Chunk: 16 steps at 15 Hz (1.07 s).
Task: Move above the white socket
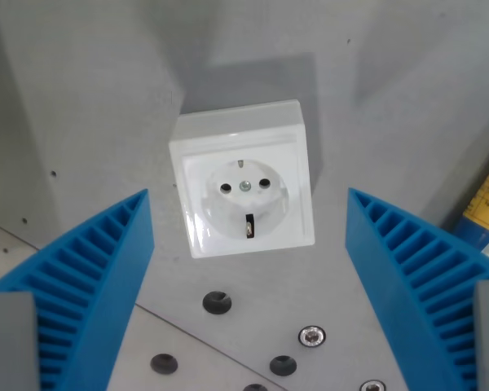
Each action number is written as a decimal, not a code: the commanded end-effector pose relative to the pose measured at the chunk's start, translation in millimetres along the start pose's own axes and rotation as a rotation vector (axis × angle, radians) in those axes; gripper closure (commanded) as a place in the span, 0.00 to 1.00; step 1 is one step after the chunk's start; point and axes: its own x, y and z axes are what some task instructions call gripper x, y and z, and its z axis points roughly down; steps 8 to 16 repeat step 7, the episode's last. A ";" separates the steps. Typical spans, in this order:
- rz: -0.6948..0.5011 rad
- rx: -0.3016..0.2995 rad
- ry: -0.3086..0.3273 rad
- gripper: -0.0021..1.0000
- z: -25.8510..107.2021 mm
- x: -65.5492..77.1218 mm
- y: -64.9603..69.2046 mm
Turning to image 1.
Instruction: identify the black round hole plug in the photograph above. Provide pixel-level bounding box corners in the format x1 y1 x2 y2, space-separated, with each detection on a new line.
150 354 178 375

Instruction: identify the white wall socket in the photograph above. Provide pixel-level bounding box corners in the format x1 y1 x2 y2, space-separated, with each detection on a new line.
168 99 315 260

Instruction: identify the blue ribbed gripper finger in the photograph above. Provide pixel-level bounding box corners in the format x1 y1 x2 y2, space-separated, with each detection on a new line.
345 187 489 391
0 187 156 391

